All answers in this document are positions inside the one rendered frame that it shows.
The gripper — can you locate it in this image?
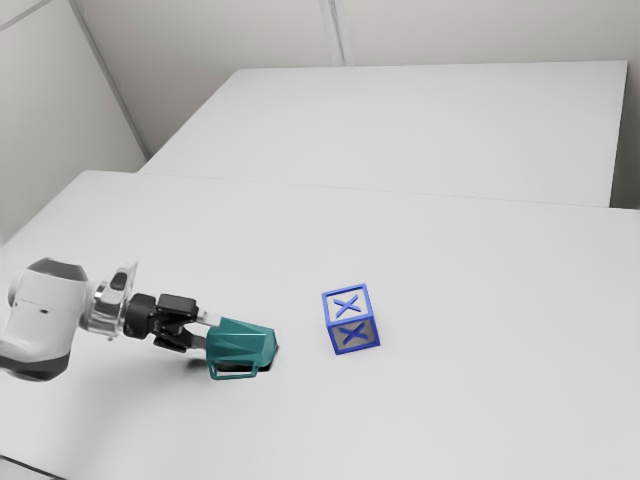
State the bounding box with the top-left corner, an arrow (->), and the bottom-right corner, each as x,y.
123,293 -> 225,354

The teal faceted mug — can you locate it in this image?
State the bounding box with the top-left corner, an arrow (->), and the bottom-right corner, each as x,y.
204,316 -> 278,381

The blue letter block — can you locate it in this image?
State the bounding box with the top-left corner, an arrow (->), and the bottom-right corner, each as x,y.
321,282 -> 381,356

